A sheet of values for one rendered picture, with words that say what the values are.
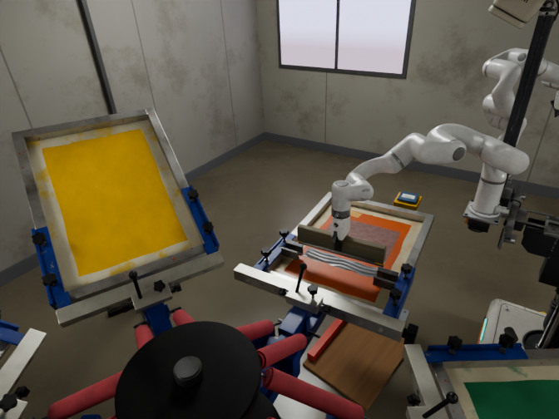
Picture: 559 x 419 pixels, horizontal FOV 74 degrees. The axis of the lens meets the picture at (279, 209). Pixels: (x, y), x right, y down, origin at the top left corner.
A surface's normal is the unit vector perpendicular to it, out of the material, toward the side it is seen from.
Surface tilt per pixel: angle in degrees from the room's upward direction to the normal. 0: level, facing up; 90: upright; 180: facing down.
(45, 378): 0
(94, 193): 32
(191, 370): 0
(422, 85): 90
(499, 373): 0
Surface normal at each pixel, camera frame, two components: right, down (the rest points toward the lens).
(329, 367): -0.04, -0.85
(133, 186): 0.23, -0.50
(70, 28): 0.83, 0.26
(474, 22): -0.56, 0.45
